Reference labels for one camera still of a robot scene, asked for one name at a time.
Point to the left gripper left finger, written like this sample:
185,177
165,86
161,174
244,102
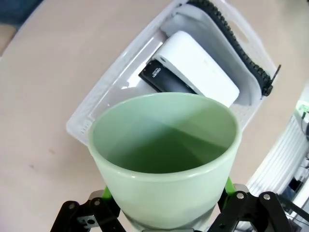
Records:
96,217

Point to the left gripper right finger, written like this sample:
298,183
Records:
253,215

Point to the pale green cup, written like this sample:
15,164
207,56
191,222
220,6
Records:
164,188

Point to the black stapler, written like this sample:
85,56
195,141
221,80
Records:
159,77

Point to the white power bank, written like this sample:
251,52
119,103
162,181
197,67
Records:
195,65

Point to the grey CAMPUS pencil case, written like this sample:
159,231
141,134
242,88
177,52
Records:
217,36

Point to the white perforated plastic basket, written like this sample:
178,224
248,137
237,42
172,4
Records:
113,89

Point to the white ribbed cabinet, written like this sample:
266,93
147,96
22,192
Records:
282,154

